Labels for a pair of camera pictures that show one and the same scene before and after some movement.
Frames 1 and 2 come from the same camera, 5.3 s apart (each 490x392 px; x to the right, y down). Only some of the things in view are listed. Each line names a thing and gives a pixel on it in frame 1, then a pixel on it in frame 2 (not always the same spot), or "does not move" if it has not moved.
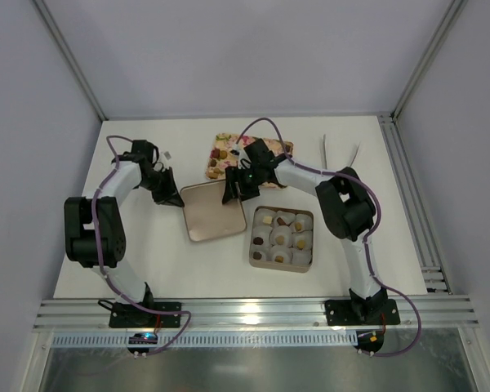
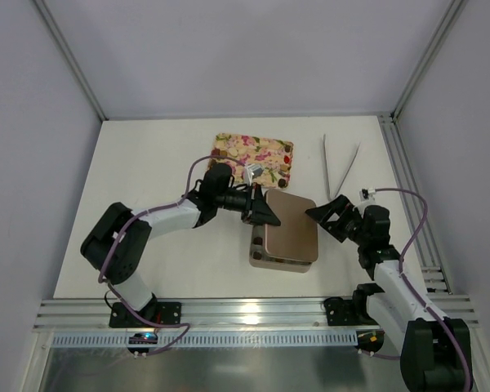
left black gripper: (163, 187) to (251, 204)
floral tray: (220, 155) does not move
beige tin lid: (207, 216) to (296, 238)
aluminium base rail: (254, 314) does not move
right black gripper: (240, 184) to (344, 220)
